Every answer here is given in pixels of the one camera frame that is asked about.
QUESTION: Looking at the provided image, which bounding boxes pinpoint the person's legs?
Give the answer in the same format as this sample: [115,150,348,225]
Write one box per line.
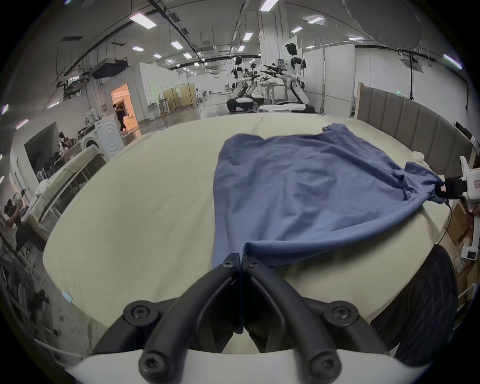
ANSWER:
[369,245,460,367]

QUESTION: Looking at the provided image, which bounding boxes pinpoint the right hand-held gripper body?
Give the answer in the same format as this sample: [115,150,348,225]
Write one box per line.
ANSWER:
[448,155,480,260]

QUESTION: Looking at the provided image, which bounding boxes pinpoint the bed with beige sheet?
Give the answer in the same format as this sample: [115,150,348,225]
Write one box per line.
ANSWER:
[42,112,452,355]

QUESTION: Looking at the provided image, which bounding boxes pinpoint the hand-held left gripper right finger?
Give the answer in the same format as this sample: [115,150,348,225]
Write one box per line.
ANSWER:
[242,255,389,381]

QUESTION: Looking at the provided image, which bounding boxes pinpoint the bed with white sheet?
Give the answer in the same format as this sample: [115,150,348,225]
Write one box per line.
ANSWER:
[28,144,109,242]

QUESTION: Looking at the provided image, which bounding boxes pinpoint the grey padded headboard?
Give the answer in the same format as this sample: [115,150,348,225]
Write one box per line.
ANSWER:
[356,82,474,177]

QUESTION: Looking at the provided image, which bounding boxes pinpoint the cardboard carton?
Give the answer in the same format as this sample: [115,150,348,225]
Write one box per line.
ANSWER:
[447,204,471,247]

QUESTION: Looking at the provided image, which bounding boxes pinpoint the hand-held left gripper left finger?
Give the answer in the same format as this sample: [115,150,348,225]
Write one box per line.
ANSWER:
[92,253,241,381]

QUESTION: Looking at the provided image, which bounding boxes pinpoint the white humanoid robot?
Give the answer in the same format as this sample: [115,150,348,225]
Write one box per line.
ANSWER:
[226,56,251,112]
[245,62,266,106]
[264,35,316,113]

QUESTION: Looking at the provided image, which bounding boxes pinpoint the person's right hand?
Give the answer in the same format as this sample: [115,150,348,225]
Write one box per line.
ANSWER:
[467,203,480,246]

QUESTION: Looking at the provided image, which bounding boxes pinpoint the black cable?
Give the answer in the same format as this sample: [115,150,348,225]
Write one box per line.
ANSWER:
[435,198,452,246]

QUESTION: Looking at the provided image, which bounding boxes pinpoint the white washing machine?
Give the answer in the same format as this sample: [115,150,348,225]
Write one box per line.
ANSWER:
[80,114,126,162]

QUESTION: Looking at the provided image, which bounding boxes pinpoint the blue shirt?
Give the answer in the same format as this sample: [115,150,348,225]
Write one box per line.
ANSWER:
[211,123,447,271]

